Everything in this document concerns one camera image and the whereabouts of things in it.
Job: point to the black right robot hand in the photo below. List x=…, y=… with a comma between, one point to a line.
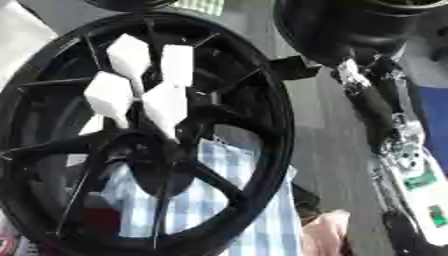
x=376, y=106

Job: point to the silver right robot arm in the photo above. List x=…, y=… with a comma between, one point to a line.
x=417, y=176

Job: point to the black spoked wheel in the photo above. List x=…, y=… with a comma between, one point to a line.
x=265, y=110

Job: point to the black round wheel rim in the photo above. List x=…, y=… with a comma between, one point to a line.
x=128, y=4

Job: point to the person's hand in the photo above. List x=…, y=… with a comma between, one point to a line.
x=324, y=233

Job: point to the person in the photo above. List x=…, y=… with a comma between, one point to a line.
x=268, y=230

